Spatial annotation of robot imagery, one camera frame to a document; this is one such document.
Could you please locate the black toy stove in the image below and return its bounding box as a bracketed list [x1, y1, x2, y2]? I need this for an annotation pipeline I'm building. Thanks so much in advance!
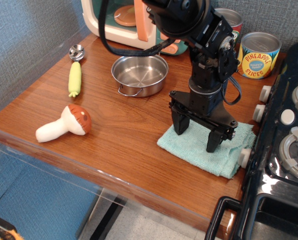
[205, 43, 298, 240]

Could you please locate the tomato sauce can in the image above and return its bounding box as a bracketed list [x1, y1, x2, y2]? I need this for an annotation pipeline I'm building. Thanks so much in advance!
[215, 8, 243, 49]

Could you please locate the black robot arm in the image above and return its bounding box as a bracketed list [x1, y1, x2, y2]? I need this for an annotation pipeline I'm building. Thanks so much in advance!
[144, 0, 239, 153]

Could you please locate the grey stove knob rear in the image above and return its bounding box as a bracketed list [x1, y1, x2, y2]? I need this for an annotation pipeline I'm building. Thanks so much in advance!
[259, 85, 271, 103]

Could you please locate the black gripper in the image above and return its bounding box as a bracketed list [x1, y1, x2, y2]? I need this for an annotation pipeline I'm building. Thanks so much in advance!
[169, 89, 238, 153]

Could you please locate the steel tiffin pan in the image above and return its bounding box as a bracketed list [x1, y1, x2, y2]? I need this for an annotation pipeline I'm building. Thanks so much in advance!
[111, 55, 169, 98]

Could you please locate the plush mushroom toy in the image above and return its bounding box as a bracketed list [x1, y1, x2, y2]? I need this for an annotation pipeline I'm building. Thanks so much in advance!
[36, 104, 92, 143]

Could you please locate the orange plate inside microwave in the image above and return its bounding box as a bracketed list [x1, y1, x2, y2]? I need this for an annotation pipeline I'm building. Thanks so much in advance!
[114, 5, 136, 27]

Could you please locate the toy microwave teal and cream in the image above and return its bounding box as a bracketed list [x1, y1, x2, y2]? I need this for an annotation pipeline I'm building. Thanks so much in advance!
[81, 0, 187, 56]

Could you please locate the orange fuzzy object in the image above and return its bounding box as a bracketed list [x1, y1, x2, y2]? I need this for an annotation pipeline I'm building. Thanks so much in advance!
[0, 229, 24, 240]

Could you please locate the pineapple slices can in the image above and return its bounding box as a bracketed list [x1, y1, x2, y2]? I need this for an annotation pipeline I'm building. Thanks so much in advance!
[237, 32, 281, 80]

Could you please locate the grey stove knob front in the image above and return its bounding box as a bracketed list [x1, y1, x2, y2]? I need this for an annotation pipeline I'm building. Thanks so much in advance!
[237, 148, 251, 169]

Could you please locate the grey stove knob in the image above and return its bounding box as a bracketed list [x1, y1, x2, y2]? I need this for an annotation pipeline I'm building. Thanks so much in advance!
[252, 104, 265, 123]
[259, 85, 271, 103]
[237, 148, 251, 169]

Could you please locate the light blue cloth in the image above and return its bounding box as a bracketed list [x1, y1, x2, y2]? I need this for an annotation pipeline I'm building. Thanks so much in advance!
[157, 121, 256, 179]

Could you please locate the spoon with yellow-green handle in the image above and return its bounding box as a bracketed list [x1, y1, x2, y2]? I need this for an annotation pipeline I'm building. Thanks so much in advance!
[68, 44, 85, 98]

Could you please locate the grey stove knob middle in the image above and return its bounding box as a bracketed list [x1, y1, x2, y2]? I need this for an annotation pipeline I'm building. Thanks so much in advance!
[252, 104, 265, 123]

